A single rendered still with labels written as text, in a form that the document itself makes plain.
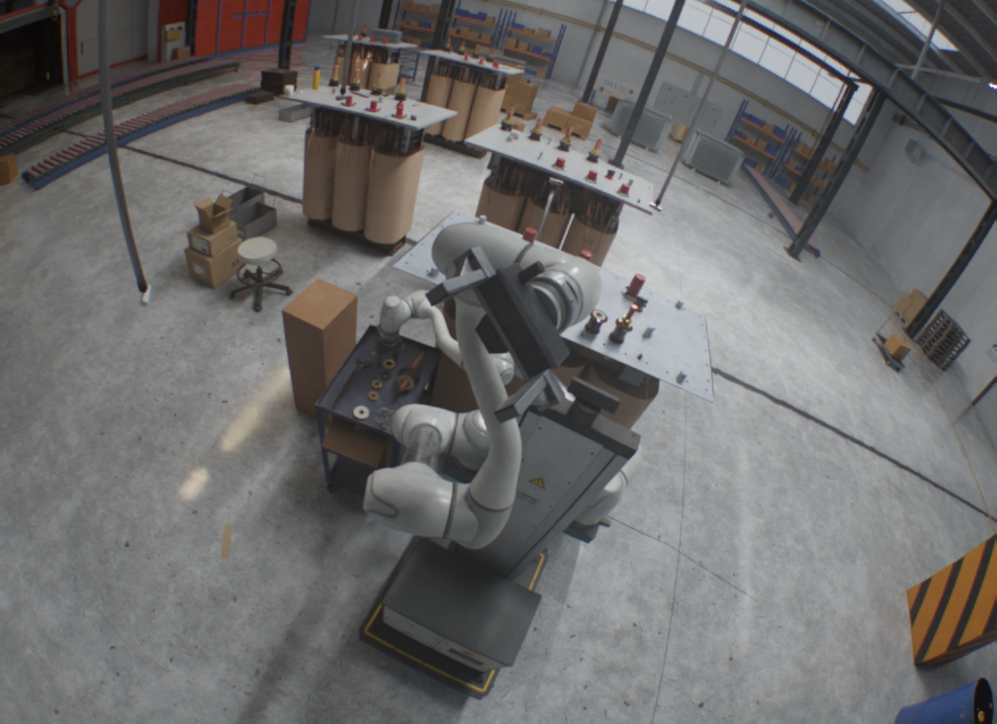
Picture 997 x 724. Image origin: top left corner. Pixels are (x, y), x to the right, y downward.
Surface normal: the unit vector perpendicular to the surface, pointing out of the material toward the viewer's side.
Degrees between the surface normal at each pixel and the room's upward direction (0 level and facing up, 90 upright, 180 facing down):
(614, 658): 0
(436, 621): 0
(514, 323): 76
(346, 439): 26
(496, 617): 0
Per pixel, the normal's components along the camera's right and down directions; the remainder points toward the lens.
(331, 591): 0.25, -0.70
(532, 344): -0.43, 0.32
